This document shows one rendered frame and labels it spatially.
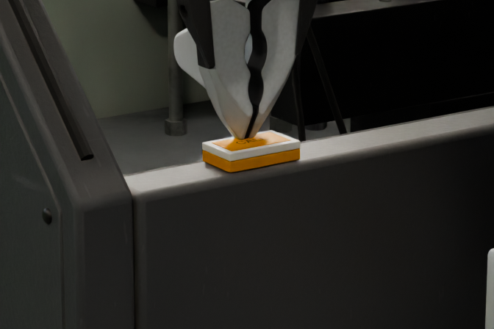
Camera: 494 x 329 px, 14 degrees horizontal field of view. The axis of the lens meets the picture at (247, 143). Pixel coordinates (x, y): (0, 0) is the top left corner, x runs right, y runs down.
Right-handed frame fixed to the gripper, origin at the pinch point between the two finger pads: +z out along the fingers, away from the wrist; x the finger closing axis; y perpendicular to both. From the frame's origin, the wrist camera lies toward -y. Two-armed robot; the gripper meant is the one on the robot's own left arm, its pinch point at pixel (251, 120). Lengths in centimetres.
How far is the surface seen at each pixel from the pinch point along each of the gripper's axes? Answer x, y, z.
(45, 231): 12.9, 1.6, 4.9
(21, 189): 12.9, 4.4, 3.1
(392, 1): -26.4, 20.4, -0.5
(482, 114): -18.4, 0.6, 2.5
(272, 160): -0.5, -1.5, 2.2
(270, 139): -1.1, -0.4, 1.2
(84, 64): -18, 52, 9
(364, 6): -23.5, 19.9, -0.5
